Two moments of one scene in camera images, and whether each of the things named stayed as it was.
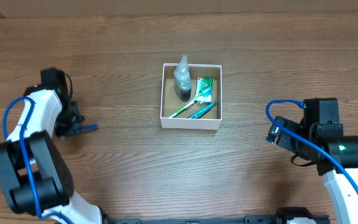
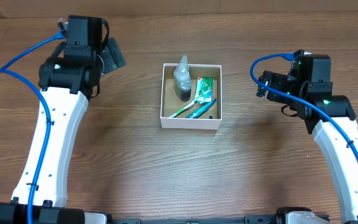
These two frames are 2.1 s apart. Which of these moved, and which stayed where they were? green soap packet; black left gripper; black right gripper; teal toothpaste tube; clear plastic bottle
Moved: black left gripper; black right gripper; teal toothpaste tube
Stayed: green soap packet; clear plastic bottle
